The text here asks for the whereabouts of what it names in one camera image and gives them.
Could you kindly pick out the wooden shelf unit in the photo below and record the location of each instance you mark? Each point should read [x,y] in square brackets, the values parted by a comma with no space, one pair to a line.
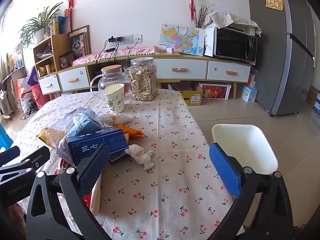
[58,45]

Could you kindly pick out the tangerine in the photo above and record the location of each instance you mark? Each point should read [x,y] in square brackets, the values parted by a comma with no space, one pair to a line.
[127,87]

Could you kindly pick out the white tissue with orange bits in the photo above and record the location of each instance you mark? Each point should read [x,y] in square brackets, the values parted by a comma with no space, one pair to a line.
[112,118]

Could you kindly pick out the person's left forearm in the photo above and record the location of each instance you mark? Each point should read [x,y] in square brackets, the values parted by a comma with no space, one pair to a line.
[16,217]

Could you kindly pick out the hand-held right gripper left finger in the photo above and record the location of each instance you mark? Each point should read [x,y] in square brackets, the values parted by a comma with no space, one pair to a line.
[92,170]

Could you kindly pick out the white drawer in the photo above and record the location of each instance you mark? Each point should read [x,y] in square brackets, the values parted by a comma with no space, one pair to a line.
[50,84]
[181,68]
[73,78]
[228,71]

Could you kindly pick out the blue watering can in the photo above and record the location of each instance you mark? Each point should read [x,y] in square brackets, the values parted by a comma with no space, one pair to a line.
[62,23]

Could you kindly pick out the yellow bottle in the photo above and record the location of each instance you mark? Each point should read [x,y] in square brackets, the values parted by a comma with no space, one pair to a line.
[55,26]

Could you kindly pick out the colourful map gift bag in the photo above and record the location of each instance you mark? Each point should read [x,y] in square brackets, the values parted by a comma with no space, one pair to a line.
[180,38]

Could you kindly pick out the yellow paper on fridge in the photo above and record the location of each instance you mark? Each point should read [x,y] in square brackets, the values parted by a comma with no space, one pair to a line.
[274,0]

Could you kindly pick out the clear plastic jar of seeds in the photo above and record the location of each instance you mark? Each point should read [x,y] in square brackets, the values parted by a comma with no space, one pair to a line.
[143,82]

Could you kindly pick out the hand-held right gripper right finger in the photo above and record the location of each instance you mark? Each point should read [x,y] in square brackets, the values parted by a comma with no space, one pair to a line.
[225,170]

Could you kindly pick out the wooden sideboard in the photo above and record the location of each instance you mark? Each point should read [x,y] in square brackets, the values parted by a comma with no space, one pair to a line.
[192,57]

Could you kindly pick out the white storage box rabbit print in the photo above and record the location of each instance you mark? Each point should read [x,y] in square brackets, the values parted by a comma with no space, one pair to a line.
[215,92]

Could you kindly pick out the pink cloth runner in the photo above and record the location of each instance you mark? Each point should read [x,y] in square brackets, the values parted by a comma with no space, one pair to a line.
[135,50]

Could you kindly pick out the potted green plant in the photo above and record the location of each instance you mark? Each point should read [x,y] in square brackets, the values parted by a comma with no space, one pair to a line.
[40,25]

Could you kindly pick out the white cardboard box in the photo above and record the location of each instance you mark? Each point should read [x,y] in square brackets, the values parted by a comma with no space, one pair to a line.
[221,9]

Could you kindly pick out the small white cube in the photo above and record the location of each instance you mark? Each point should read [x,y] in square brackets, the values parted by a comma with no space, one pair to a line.
[170,50]

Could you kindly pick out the framed cat picture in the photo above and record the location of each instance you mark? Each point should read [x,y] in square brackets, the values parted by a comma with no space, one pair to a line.
[78,45]

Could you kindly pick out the blue white carton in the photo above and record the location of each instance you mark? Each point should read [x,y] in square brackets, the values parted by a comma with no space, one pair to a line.
[247,93]

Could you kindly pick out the blue paper bag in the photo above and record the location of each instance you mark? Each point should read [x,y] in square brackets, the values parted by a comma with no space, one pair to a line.
[85,125]

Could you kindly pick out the white plastic bin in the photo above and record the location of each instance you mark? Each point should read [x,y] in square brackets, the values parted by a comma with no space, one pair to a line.
[245,142]

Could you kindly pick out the yellow foil packet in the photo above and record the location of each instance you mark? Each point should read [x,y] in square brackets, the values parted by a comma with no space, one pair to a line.
[47,133]

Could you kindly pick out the orange peel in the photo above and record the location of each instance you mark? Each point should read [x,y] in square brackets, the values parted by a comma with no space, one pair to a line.
[132,131]

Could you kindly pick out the floral cloth cover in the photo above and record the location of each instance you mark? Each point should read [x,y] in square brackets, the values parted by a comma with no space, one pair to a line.
[225,18]

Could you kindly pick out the wall sockets with chargers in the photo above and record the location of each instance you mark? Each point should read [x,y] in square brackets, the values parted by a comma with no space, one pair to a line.
[128,39]

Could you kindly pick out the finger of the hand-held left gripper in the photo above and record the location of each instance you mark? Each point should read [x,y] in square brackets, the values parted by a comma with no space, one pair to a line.
[37,156]
[10,153]

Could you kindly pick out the dry twigs bunch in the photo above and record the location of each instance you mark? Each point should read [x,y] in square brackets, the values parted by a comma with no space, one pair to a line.
[202,17]

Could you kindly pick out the white paper cup green print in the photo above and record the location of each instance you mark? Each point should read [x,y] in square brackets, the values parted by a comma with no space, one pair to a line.
[115,100]

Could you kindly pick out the red knot decoration with fan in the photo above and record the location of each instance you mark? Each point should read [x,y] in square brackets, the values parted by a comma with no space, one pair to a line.
[193,2]

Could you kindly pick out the blue plastic stool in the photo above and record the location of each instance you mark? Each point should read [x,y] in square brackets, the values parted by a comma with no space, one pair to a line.
[5,137]

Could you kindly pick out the black microwave oven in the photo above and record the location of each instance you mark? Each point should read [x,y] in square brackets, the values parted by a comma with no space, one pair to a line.
[235,43]

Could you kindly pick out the grey refrigerator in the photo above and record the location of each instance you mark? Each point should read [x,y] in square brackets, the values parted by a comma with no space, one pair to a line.
[275,55]

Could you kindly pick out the glass pitcher with wooden lid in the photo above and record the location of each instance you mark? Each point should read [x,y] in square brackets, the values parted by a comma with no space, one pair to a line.
[110,80]

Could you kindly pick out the red shopping bag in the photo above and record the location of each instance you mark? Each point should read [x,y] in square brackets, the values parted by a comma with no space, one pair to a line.
[37,95]

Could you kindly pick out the cluttered metal rack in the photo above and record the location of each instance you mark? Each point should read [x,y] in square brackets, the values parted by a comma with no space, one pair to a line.
[15,62]

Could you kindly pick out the red white snack wrapper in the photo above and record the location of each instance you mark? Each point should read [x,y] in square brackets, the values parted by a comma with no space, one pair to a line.
[96,200]

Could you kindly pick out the orange white box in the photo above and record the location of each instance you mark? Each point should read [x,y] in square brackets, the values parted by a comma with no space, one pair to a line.
[252,80]

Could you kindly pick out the yellow cardboard box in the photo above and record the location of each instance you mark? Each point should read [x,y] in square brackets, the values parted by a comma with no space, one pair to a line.
[192,97]

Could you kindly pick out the white paper bag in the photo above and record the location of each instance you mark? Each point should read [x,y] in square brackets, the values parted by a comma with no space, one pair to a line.
[209,41]

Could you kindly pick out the blue medicine box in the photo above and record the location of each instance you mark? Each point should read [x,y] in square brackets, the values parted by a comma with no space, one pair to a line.
[87,145]

